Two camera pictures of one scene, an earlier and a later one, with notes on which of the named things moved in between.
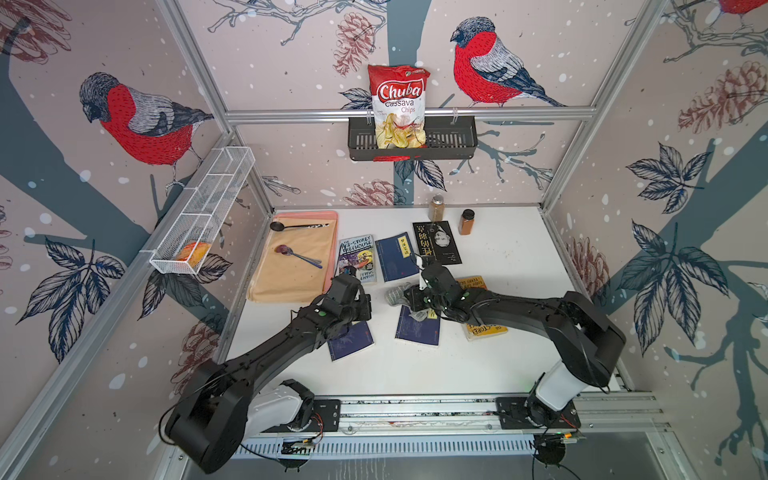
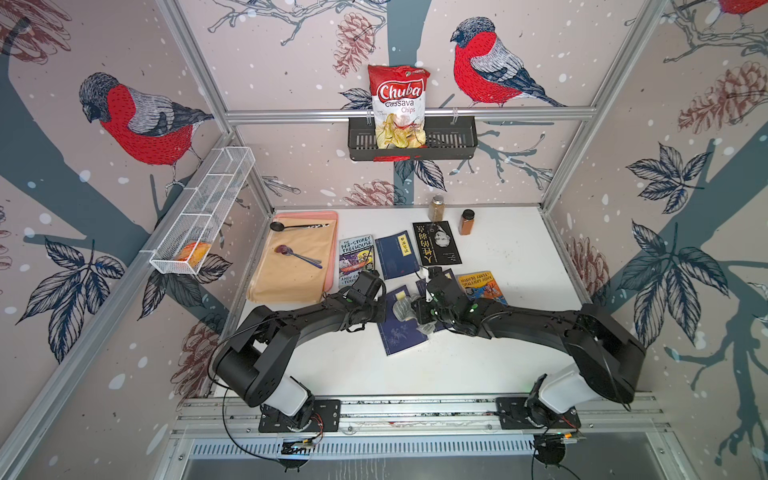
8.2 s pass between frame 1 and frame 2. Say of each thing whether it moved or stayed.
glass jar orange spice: stayed
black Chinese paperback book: stayed
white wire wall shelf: stayed
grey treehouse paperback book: stayed
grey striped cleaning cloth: moved
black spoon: stayed
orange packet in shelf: stayed
